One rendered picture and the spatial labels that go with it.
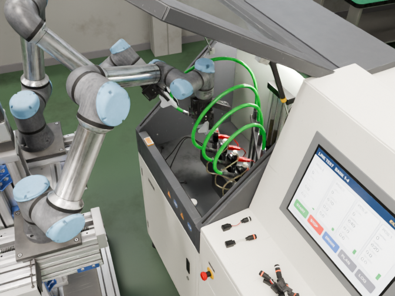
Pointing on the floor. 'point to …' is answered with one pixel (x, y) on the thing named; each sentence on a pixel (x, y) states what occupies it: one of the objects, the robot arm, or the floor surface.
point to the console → (341, 109)
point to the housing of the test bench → (331, 36)
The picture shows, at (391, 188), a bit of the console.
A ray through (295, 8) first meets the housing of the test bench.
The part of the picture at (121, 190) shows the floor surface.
